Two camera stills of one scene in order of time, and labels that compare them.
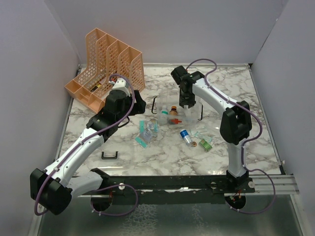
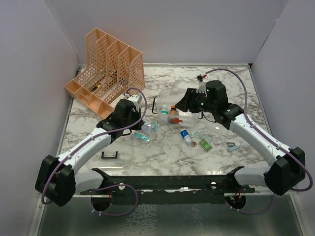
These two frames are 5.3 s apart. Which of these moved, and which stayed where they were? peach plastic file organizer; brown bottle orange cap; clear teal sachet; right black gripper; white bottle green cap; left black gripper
Moved: left black gripper; right black gripper
Stayed: white bottle green cap; peach plastic file organizer; clear teal sachet; brown bottle orange cap
